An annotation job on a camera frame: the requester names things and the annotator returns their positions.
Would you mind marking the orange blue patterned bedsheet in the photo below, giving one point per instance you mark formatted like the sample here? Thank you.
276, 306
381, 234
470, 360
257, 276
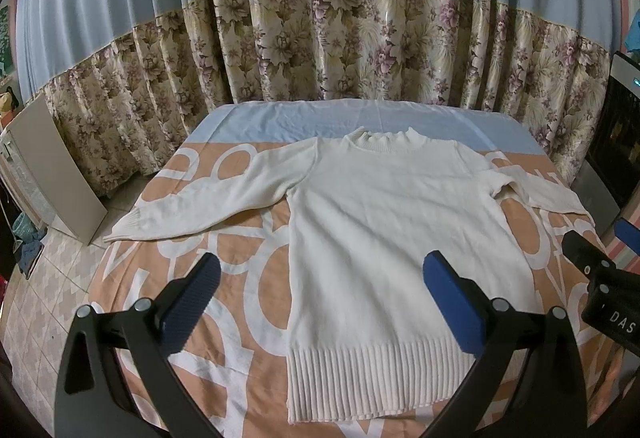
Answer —
233, 364

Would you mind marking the white leaning board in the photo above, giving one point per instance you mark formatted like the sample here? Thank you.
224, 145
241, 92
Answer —
78, 211

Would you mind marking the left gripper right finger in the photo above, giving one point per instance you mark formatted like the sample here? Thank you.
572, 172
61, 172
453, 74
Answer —
549, 399

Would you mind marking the white knit sweater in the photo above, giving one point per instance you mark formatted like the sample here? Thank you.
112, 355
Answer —
365, 337

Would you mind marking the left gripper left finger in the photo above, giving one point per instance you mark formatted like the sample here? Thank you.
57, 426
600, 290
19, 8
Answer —
92, 397

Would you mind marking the white cabinet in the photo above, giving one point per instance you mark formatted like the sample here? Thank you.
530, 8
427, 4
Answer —
22, 185

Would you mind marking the black appliance with blue light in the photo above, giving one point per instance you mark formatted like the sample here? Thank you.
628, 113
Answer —
609, 176

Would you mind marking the blue floral curtain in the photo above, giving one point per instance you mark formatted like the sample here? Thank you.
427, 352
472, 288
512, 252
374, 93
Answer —
126, 81

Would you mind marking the blue cloth pile on floor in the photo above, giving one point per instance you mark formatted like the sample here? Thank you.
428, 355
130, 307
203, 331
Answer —
28, 244

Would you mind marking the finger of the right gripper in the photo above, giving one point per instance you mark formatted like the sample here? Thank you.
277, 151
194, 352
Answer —
585, 256
626, 232

